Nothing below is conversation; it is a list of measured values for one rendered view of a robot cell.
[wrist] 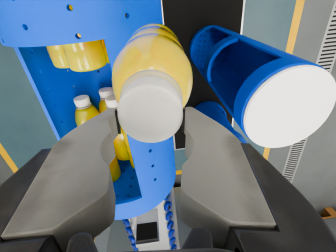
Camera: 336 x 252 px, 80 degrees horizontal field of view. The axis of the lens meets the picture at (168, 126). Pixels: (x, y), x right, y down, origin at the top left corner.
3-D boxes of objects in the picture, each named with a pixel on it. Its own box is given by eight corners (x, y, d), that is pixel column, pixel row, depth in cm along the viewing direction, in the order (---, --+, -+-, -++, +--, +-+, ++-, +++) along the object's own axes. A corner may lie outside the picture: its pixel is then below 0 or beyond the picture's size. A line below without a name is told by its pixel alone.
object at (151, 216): (137, 214, 98) (136, 247, 85) (136, 209, 95) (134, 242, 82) (158, 211, 98) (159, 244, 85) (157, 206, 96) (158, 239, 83)
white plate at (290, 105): (357, 67, 55) (353, 66, 56) (261, 63, 51) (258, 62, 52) (311, 148, 69) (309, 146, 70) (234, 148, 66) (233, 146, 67)
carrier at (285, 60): (235, 26, 129) (192, 23, 126) (355, 65, 56) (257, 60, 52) (225, 70, 144) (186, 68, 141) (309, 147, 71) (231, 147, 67)
